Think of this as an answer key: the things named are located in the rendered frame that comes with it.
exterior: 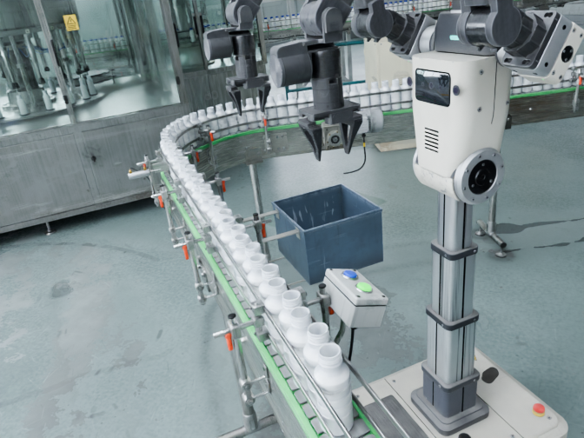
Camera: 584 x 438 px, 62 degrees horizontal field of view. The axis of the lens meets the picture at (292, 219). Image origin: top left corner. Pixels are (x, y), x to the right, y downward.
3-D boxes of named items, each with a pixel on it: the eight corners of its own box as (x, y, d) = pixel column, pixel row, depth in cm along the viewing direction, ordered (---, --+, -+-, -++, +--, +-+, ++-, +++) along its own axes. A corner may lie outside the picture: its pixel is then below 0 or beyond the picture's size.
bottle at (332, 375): (331, 444, 82) (322, 368, 75) (313, 420, 87) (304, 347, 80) (361, 428, 84) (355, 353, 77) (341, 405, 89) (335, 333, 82)
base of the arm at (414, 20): (408, 55, 141) (426, 14, 139) (388, 44, 137) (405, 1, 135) (392, 53, 149) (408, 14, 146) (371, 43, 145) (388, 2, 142)
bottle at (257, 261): (283, 319, 115) (275, 258, 108) (260, 328, 112) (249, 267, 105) (273, 307, 120) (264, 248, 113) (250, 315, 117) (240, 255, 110)
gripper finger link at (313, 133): (349, 159, 94) (346, 110, 90) (315, 168, 92) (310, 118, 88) (333, 150, 100) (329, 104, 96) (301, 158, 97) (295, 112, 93)
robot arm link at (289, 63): (342, 5, 81) (319, 7, 89) (278, 14, 78) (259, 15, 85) (348, 78, 86) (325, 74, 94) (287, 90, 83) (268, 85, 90)
